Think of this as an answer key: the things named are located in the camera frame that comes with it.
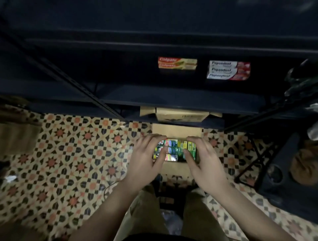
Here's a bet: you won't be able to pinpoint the person's left hand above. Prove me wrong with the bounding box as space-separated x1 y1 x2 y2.
124 134 168 192

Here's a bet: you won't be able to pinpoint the person's right hand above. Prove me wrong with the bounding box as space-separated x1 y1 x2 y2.
183 136 231 197

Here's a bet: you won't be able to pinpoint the bundle of green toothpaste boxes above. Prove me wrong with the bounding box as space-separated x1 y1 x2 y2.
153 139 197 163

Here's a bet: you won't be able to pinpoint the person's left forearm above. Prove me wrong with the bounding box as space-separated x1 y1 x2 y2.
69 180 147 241

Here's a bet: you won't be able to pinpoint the person's right forearm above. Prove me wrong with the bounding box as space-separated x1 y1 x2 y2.
206 182 297 241

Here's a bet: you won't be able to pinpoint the open brown cardboard box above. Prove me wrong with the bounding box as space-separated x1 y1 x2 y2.
151 123 205 180

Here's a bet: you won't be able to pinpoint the printed brown cardboard carton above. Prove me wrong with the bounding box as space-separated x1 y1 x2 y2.
140 106 223 123

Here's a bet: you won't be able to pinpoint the person's left leg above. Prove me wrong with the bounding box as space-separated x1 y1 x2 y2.
115 185 170 241

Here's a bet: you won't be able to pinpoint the person's leg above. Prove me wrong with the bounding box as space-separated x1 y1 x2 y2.
115 185 170 241
183 188 230 241

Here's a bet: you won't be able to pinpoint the person's right leg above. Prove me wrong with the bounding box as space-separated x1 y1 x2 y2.
183 188 230 241

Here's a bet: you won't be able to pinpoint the dark metal shelf rack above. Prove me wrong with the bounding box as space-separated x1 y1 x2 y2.
0 0 318 133

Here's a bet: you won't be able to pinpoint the clear plastic bag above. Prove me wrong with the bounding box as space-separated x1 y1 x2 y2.
160 209 184 236

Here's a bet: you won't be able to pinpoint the white and red toothpaste box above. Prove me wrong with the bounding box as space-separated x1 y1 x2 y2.
207 72 250 81
209 60 251 69
208 66 250 75

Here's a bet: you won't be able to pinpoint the red and beige toothpaste box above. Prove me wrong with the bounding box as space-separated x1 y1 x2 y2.
158 57 198 65
158 63 197 70

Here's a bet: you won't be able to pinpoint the black plastic stool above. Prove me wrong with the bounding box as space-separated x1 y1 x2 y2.
235 133 318 217

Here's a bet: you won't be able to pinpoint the brown bag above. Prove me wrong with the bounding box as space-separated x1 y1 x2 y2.
289 141 318 187

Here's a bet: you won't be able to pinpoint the white plastic wrap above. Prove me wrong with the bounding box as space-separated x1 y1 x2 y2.
306 102 318 141

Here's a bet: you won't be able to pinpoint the dark green bottles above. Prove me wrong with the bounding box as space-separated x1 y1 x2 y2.
284 59 318 98

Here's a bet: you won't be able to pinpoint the brown sack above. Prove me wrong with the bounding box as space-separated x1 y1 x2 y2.
0 104 43 156

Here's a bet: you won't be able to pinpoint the thin dark cable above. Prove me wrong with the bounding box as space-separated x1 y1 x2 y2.
103 181 121 198

